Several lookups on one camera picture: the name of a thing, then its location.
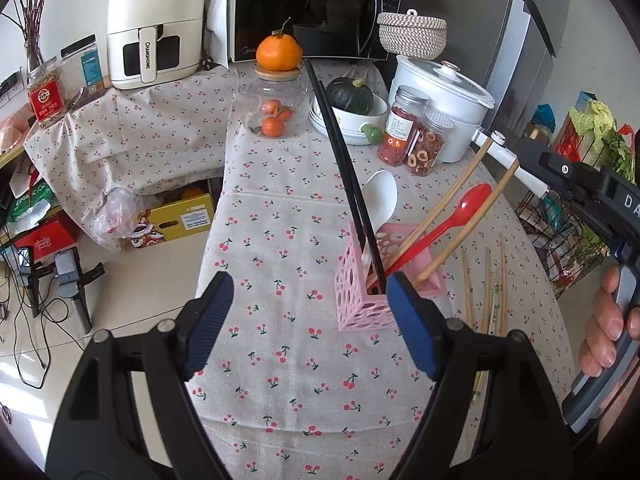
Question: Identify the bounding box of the cream air fryer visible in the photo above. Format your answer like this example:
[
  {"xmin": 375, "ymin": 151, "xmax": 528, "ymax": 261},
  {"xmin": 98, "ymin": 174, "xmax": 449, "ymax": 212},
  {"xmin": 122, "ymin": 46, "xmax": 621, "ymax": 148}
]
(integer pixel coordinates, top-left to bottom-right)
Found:
[{"xmin": 106, "ymin": 0, "xmax": 208, "ymax": 91}]

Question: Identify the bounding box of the red label glass jar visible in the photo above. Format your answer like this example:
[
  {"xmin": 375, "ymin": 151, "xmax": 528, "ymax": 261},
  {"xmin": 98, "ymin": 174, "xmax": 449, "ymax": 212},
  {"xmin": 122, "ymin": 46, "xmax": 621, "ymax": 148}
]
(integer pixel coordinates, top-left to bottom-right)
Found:
[{"xmin": 26, "ymin": 57, "xmax": 71, "ymax": 128}]

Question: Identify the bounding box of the glass vase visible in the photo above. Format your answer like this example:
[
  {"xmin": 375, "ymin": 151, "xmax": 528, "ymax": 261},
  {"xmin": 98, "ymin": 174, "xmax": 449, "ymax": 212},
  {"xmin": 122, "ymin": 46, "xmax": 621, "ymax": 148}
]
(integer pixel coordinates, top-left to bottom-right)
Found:
[{"xmin": 24, "ymin": 40, "xmax": 48, "ymax": 73}]

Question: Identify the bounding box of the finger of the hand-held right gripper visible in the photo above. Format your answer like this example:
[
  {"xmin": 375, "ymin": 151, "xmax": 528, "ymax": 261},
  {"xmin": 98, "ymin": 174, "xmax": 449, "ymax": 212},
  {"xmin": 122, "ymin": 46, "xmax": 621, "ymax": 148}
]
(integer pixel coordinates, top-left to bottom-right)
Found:
[
  {"xmin": 546, "ymin": 186, "xmax": 621, "ymax": 258},
  {"xmin": 515, "ymin": 136, "xmax": 623, "ymax": 211}
]

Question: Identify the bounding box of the person's right hand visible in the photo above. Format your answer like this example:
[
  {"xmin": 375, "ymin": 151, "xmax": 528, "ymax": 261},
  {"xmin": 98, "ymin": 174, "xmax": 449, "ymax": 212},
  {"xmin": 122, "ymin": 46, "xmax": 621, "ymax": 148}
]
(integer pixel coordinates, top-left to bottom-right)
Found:
[{"xmin": 579, "ymin": 264, "xmax": 640, "ymax": 441}]

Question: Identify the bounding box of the jar of red dried berries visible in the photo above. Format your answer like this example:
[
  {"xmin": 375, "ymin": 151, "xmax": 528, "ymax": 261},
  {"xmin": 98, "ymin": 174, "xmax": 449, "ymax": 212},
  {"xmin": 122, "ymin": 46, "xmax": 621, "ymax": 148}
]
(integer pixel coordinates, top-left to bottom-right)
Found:
[{"xmin": 377, "ymin": 86, "xmax": 431, "ymax": 167}]

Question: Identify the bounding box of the red box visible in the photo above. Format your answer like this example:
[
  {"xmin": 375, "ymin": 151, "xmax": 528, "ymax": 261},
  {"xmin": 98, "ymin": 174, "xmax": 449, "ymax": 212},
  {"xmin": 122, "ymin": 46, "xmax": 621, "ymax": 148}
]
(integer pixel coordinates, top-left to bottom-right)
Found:
[{"xmin": 17, "ymin": 217, "xmax": 81, "ymax": 266}]

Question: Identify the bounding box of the glass jar with wooden lid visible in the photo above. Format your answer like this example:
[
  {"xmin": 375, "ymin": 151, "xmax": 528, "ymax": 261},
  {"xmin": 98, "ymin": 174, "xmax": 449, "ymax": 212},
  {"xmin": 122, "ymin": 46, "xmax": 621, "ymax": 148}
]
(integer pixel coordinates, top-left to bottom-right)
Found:
[{"xmin": 235, "ymin": 62, "xmax": 312, "ymax": 138}]

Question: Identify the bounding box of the crumpled clear plastic bag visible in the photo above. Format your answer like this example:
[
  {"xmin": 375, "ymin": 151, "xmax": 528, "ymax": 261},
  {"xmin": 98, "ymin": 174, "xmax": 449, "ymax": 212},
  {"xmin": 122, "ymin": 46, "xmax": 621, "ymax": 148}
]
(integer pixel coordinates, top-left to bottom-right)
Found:
[{"xmin": 95, "ymin": 186, "xmax": 151, "ymax": 241}]

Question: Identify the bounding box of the green tissue pack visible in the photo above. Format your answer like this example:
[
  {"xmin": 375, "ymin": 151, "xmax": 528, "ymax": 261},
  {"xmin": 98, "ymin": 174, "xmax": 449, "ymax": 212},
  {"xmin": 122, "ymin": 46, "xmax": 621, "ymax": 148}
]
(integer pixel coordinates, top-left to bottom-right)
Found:
[{"xmin": 7, "ymin": 180, "xmax": 53, "ymax": 226}]

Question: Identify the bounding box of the white electric cooking pot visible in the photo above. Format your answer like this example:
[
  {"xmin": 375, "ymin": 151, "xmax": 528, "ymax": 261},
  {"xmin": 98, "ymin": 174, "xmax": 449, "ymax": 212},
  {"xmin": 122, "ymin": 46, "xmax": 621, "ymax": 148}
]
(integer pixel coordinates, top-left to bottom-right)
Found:
[{"xmin": 387, "ymin": 54, "xmax": 548, "ymax": 196}]

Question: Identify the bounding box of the jar of dried fruit slices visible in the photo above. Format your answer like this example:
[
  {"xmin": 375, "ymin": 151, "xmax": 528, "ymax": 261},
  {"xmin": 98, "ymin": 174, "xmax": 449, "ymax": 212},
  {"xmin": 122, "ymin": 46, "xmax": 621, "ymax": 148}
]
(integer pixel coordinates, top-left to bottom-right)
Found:
[{"xmin": 405, "ymin": 108, "xmax": 453, "ymax": 177}]

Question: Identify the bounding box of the pile of wooden chopsticks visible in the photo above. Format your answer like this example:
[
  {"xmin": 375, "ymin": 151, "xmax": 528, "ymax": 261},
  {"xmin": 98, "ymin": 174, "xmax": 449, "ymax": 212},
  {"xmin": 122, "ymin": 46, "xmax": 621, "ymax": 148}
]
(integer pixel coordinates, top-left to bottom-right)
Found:
[{"xmin": 460, "ymin": 246, "xmax": 511, "ymax": 403}]

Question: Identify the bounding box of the napa cabbage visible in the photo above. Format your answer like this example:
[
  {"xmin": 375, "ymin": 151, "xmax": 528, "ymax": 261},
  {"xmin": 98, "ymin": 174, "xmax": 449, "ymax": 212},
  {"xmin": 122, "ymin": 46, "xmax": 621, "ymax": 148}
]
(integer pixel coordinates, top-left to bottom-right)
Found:
[{"xmin": 570, "ymin": 100, "xmax": 618, "ymax": 148}]

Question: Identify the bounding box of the clear container blue label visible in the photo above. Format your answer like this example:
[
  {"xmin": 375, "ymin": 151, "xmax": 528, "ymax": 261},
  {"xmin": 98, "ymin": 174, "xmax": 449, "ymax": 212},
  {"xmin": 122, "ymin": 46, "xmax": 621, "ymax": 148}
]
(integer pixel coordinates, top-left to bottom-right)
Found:
[{"xmin": 60, "ymin": 35, "xmax": 108, "ymax": 106}]

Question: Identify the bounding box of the white ceramic bowl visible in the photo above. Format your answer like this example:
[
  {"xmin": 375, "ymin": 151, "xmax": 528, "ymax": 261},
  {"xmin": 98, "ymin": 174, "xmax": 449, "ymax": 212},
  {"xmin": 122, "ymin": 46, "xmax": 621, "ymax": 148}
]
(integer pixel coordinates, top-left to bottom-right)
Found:
[{"xmin": 308, "ymin": 94, "xmax": 390, "ymax": 147}]

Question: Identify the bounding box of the woven lidded basket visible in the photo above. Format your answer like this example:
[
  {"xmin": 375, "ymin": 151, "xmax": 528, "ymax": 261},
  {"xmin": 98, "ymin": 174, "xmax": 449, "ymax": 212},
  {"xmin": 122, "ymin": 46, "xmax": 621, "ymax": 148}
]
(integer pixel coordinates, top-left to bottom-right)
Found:
[{"xmin": 376, "ymin": 9, "xmax": 448, "ymax": 61}]

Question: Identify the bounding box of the green leafy herb bunch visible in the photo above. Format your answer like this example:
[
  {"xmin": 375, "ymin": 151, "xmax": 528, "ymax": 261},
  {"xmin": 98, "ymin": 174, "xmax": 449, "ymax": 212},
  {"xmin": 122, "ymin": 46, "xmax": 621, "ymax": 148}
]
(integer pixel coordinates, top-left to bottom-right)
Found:
[{"xmin": 602, "ymin": 130, "xmax": 640, "ymax": 183}]

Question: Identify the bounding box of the white plastic spoon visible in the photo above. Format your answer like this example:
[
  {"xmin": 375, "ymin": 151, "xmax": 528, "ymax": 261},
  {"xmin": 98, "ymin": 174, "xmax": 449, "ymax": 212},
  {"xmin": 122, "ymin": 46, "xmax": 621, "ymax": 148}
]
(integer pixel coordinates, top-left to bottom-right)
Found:
[{"xmin": 357, "ymin": 170, "xmax": 399, "ymax": 273}]

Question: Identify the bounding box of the green kabocha pumpkin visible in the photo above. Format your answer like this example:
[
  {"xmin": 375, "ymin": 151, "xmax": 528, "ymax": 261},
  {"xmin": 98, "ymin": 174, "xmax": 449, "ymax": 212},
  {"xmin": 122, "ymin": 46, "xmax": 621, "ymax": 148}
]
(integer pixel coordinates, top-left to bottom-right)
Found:
[{"xmin": 326, "ymin": 76, "xmax": 375, "ymax": 116}]

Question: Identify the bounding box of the black chopstick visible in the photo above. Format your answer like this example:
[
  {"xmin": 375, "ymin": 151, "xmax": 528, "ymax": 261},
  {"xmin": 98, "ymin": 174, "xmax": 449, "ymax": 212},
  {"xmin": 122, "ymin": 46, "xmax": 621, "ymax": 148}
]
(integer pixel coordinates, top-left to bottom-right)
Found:
[
  {"xmin": 304, "ymin": 59, "xmax": 376, "ymax": 288},
  {"xmin": 307, "ymin": 60, "xmax": 388, "ymax": 293}
]

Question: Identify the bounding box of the yellow cardboard box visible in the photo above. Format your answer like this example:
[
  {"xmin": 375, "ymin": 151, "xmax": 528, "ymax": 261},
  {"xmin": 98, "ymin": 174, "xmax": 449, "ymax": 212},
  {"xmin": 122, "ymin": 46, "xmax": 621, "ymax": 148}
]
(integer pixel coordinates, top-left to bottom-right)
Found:
[{"xmin": 125, "ymin": 187, "xmax": 216, "ymax": 251}]

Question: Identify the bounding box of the dried twig bunch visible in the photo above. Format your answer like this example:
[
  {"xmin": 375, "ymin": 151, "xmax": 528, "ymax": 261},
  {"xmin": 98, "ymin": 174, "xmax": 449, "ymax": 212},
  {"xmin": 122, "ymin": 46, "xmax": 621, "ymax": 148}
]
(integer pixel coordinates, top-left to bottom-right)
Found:
[{"xmin": 0, "ymin": 0, "xmax": 63, "ymax": 61}]

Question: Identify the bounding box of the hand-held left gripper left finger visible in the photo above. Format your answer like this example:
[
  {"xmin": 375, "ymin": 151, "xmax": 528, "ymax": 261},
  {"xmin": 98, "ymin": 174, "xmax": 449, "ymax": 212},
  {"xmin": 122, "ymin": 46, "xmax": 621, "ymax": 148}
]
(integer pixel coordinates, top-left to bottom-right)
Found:
[{"xmin": 45, "ymin": 271, "xmax": 236, "ymax": 480}]

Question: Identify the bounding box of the phone gimbal stand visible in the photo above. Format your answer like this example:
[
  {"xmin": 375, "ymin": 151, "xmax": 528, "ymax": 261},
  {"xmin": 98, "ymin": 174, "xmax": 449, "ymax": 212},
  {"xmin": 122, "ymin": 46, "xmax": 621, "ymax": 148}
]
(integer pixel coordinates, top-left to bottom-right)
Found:
[{"xmin": 52, "ymin": 247, "xmax": 93, "ymax": 333}]

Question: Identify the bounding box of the grey refrigerator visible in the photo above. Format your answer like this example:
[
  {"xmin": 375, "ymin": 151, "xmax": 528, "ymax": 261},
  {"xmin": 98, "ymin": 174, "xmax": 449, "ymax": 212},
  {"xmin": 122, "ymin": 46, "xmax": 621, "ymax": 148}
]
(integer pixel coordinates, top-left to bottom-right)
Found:
[{"xmin": 430, "ymin": 0, "xmax": 573, "ymax": 133}]

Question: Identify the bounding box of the black wire rack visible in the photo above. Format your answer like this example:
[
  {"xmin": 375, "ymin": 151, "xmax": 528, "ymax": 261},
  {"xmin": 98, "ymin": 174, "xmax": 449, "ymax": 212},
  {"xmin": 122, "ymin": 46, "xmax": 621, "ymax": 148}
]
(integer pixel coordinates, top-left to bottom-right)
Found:
[{"xmin": 515, "ymin": 180, "xmax": 616, "ymax": 286}]

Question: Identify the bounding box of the pink perforated utensil holder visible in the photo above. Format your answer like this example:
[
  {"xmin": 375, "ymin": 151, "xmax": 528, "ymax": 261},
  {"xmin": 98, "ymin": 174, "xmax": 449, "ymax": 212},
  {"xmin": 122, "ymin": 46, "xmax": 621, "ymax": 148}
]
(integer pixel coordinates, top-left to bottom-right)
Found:
[{"xmin": 334, "ymin": 223, "xmax": 443, "ymax": 332}]

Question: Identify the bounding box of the black microwave oven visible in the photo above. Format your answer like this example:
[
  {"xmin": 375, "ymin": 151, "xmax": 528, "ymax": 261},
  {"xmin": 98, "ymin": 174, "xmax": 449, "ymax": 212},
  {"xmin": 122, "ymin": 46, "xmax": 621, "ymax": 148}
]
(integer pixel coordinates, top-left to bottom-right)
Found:
[{"xmin": 227, "ymin": 0, "xmax": 403, "ymax": 63}]

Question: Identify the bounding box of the cherry print tablecloth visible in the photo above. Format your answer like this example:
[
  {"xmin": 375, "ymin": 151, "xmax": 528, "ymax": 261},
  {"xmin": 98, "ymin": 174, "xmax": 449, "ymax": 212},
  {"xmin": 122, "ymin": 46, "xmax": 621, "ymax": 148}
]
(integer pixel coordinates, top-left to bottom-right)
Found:
[
  {"xmin": 187, "ymin": 57, "xmax": 576, "ymax": 480},
  {"xmin": 24, "ymin": 62, "xmax": 241, "ymax": 251}
]

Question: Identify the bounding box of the black cable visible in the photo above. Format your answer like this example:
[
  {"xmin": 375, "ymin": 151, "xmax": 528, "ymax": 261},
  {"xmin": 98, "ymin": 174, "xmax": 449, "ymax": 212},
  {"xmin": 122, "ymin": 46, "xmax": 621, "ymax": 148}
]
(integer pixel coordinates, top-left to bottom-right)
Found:
[{"xmin": 0, "ymin": 285, "xmax": 51, "ymax": 391}]

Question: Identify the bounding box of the red plastic bag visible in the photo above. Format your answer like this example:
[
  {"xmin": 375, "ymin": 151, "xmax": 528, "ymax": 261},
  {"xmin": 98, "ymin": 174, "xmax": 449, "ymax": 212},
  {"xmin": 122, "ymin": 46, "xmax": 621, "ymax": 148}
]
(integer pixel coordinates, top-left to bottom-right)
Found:
[{"xmin": 555, "ymin": 130, "xmax": 583, "ymax": 161}]

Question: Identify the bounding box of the large orange tangerine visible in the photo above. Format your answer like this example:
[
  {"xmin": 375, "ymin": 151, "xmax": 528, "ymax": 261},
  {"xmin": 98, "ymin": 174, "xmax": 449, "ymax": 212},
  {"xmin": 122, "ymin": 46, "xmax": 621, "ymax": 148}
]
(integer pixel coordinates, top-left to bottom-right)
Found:
[{"xmin": 256, "ymin": 17, "xmax": 303, "ymax": 72}]

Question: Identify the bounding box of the red plastic spoon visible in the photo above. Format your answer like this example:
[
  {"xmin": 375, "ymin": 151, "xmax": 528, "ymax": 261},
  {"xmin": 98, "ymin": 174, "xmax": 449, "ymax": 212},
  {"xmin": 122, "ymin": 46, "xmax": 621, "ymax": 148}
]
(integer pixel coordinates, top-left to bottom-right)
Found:
[{"xmin": 367, "ymin": 183, "xmax": 493, "ymax": 288}]

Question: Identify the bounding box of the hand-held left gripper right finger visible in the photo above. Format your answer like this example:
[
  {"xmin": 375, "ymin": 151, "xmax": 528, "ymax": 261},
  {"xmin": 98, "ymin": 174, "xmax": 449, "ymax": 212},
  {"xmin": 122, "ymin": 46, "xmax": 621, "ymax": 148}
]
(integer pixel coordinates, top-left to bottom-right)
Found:
[{"xmin": 386, "ymin": 271, "xmax": 573, "ymax": 480}]

